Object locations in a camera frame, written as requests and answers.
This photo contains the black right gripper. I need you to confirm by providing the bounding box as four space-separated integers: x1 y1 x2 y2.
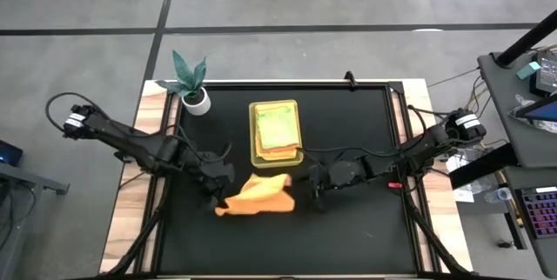
305 163 334 212

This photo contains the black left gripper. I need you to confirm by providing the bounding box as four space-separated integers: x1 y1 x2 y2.
196 151 237 212

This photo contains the orange microfiber towel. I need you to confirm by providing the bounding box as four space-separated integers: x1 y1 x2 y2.
214 172 296 217
253 102 302 159

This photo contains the yellow microfiber towel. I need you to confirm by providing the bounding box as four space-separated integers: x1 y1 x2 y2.
259 149 299 162

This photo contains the green microfiber towel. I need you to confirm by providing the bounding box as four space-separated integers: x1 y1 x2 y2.
255 104 301 151

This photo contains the translucent yellow plastic bin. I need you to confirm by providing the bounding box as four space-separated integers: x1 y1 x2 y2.
248 99 305 170

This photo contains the green plant in white pot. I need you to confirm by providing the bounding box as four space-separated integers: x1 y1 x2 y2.
155 50 212 117

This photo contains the black table clamp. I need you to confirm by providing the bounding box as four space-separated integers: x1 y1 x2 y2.
343 70 359 92

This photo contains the white paper sheet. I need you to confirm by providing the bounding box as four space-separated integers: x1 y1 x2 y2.
444 152 482 203

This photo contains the black cart crossbar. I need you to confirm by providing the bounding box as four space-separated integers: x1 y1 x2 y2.
447 142 520 190

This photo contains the clear water bottle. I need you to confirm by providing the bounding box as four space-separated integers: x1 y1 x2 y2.
484 186 513 204

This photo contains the grey side desk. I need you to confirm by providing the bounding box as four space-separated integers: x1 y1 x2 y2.
0 161 70 280

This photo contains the grey equipment cart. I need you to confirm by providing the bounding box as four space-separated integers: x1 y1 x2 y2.
476 51 557 169

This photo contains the laptop with blue screen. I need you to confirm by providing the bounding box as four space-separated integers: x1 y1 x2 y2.
0 139 24 167

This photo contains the backlit black keyboard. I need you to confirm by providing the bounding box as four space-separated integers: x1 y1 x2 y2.
519 185 557 241

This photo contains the tablet with blue screen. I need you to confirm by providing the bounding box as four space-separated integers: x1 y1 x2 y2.
514 92 557 123

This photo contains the small teal box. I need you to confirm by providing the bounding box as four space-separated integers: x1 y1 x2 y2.
516 60 542 81

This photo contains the black electronic device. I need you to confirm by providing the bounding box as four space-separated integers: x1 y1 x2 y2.
528 50 557 98

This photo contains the black cart pole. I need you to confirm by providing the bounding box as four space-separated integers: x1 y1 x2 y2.
495 8 557 69

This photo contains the black right camera cable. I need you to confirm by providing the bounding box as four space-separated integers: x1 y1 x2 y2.
298 144 404 172

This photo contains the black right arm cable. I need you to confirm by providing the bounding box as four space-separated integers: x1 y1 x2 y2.
406 104 452 136

